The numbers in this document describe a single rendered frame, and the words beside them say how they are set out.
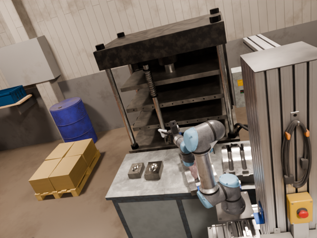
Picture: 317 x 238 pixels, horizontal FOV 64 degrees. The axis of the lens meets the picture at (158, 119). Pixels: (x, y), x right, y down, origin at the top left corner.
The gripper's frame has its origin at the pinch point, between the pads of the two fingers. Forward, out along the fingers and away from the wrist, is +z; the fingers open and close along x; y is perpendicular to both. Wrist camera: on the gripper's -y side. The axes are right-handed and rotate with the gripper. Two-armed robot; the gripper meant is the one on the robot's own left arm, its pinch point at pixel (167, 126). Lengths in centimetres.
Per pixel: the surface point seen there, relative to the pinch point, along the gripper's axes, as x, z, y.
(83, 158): -73, 225, 127
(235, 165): 56, -7, 50
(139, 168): -17, 52, 62
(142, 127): 5, 102, 43
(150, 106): 16, 93, 15
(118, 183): -41, 51, 72
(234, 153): 63, 4, 46
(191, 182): 16, 1, 59
